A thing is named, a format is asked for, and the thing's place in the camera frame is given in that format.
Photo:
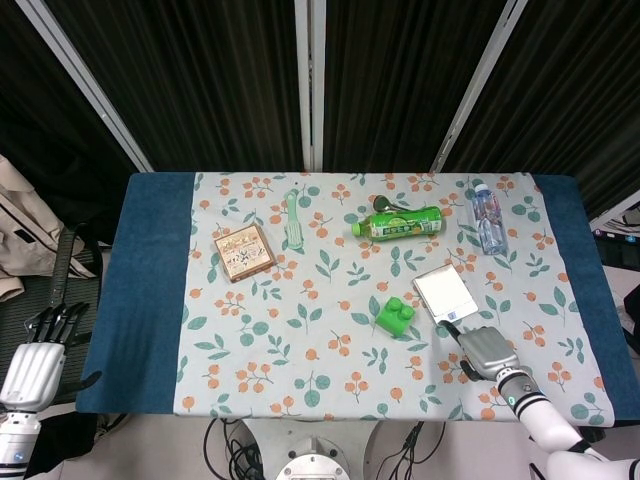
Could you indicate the floral patterned tablecloth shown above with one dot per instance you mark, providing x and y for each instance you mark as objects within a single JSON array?
[{"x": 325, "y": 360}]

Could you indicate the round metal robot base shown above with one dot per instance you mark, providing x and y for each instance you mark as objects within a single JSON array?
[{"x": 312, "y": 462}]

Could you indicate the clear water bottle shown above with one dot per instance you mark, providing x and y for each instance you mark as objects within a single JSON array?
[{"x": 486, "y": 220}]

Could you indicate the small silver digital scale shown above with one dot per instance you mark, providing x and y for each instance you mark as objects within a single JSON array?
[{"x": 444, "y": 295}]

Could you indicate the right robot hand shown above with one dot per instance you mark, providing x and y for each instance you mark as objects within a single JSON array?
[{"x": 487, "y": 352}]

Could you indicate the brown patterned square box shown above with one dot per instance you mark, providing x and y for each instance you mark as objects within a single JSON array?
[{"x": 244, "y": 253}]

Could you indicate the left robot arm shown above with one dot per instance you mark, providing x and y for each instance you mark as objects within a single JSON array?
[{"x": 15, "y": 440}]

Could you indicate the light green plastic comb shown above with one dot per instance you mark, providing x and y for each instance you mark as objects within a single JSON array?
[{"x": 294, "y": 220}]

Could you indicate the green plastic toy block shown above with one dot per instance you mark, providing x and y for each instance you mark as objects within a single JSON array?
[{"x": 395, "y": 316}]

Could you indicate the green tea bottle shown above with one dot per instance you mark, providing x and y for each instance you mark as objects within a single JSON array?
[{"x": 400, "y": 224}]

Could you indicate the blue table cover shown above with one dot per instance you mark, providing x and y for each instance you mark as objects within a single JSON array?
[{"x": 135, "y": 300}]

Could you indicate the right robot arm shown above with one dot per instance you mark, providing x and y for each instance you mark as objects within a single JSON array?
[{"x": 560, "y": 425}]

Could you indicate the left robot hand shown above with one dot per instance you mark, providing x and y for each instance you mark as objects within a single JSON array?
[{"x": 37, "y": 357}]

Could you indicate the white partition frame post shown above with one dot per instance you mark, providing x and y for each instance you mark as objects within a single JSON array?
[
  {"x": 477, "y": 82},
  {"x": 85, "y": 82},
  {"x": 310, "y": 85}
]

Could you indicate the beige bag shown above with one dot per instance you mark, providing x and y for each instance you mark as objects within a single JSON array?
[{"x": 25, "y": 225}]

